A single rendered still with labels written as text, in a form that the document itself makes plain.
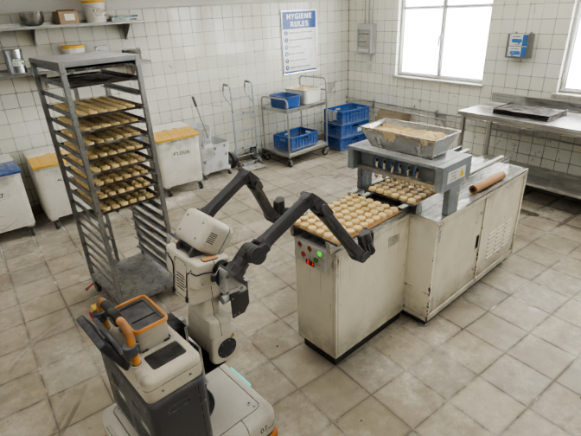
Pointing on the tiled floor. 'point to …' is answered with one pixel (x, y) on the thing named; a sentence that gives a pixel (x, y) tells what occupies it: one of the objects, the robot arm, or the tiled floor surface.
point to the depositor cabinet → (459, 243)
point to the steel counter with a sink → (567, 182)
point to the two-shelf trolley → (301, 126)
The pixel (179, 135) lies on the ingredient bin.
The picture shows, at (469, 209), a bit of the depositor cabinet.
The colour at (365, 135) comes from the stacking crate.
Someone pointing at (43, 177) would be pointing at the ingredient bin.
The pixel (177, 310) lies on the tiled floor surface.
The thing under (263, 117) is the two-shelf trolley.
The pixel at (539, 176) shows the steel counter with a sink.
